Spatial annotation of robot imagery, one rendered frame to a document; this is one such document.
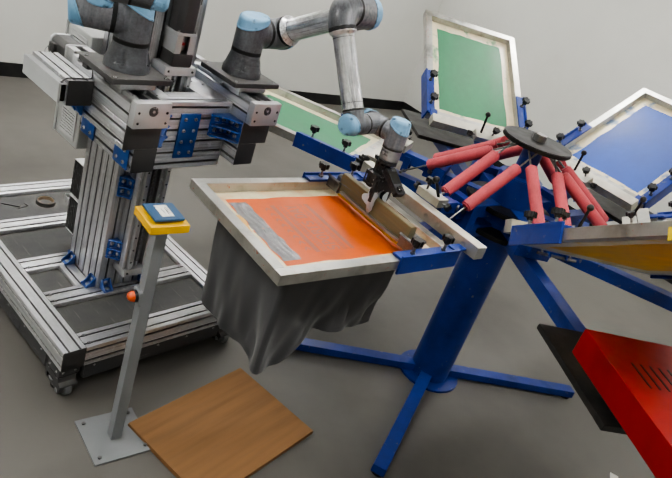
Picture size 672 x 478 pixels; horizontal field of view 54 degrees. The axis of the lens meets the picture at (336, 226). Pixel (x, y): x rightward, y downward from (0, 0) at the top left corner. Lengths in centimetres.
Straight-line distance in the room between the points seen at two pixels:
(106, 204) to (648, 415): 206
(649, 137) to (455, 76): 109
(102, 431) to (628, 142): 292
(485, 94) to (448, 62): 28
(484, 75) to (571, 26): 300
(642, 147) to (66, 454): 307
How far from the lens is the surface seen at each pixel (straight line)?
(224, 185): 232
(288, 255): 205
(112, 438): 266
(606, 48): 664
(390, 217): 235
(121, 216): 282
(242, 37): 257
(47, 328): 275
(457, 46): 399
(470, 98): 375
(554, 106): 683
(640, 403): 187
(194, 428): 274
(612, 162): 373
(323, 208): 244
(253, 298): 219
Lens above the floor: 195
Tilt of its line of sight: 25 degrees down
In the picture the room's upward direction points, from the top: 20 degrees clockwise
